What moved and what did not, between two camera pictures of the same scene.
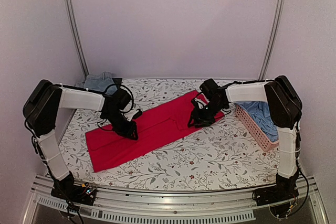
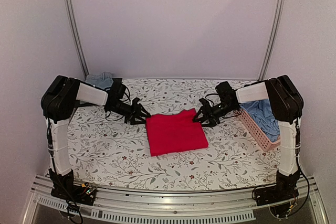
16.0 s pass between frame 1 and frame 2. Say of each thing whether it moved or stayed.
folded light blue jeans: stayed
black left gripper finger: moved
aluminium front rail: stayed
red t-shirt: moved
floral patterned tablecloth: stayed
